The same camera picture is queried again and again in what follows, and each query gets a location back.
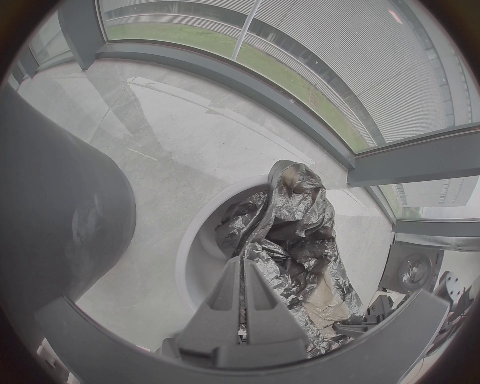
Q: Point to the white trash bin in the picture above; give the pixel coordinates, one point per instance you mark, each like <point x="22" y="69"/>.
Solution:
<point x="195" y="243"/>

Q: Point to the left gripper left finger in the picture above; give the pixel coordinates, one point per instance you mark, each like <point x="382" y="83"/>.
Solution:
<point x="217" y="322"/>

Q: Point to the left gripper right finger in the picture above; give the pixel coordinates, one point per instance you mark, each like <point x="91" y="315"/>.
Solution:
<point x="266" y="322"/>

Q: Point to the black plastic bag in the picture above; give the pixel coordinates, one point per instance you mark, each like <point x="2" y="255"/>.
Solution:
<point x="300" y="210"/>

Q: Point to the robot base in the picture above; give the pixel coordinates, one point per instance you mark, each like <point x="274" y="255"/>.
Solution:
<point x="384" y="305"/>

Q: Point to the window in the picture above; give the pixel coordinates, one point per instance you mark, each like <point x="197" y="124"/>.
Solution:
<point x="315" y="123"/>

